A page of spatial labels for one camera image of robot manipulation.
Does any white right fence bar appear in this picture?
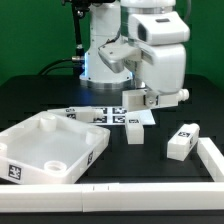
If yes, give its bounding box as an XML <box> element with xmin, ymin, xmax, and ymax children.
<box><xmin>197</xmin><ymin>137</ymin><xmax>224</xmax><ymax>182</ymax></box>

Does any white front fence bar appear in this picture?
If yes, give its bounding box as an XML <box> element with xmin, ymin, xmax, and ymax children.
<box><xmin>0</xmin><ymin>182</ymin><xmax>224</xmax><ymax>213</ymax></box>

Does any white desk top tray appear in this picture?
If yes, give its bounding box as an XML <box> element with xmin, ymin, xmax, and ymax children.
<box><xmin>0</xmin><ymin>112</ymin><xmax>110</xmax><ymax>184</ymax></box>

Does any white fence bar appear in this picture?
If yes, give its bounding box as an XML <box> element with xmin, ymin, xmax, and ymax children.
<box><xmin>0</xmin><ymin>182</ymin><xmax>224</xmax><ymax>213</ymax></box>
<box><xmin>197</xmin><ymin>137</ymin><xmax>224</xmax><ymax>182</ymax></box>

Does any black cable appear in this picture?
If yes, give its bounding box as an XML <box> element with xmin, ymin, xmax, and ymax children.
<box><xmin>37</xmin><ymin>55</ymin><xmax>85</xmax><ymax>76</ymax></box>

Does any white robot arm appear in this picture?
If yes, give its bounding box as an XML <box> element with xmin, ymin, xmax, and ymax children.
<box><xmin>81</xmin><ymin>0</ymin><xmax>190</xmax><ymax>111</ymax></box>

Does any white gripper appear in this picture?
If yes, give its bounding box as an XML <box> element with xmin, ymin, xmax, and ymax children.
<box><xmin>98</xmin><ymin>12</ymin><xmax>190</xmax><ymax>106</ymax></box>

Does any white marker sheet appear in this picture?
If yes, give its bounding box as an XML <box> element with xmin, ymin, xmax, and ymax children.
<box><xmin>68</xmin><ymin>106</ymin><xmax>157</xmax><ymax>126</ymax></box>

